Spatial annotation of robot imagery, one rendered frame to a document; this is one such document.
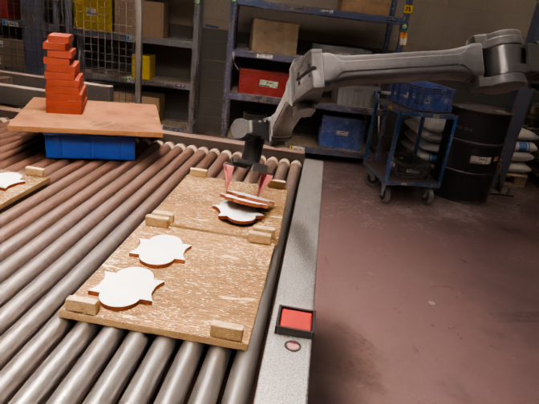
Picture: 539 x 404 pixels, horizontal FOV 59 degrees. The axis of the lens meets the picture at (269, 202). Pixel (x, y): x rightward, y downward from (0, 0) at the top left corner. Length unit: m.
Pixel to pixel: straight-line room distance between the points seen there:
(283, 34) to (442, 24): 1.97
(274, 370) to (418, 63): 0.62
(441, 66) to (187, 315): 0.67
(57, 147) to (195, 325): 1.08
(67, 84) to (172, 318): 1.23
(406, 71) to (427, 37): 5.26
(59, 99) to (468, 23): 5.19
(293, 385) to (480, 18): 5.87
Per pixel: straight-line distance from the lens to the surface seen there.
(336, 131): 5.49
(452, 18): 6.30
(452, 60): 0.99
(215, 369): 0.84
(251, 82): 5.29
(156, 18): 5.55
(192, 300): 0.96
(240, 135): 1.32
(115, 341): 0.91
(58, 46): 1.94
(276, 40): 5.33
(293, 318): 0.96
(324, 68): 0.93
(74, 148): 1.81
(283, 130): 1.28
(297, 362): 0.88
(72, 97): 1.95
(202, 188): 1.53
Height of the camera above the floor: 1.47
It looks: 21 degrees down
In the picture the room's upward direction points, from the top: 7 degrees clockwise
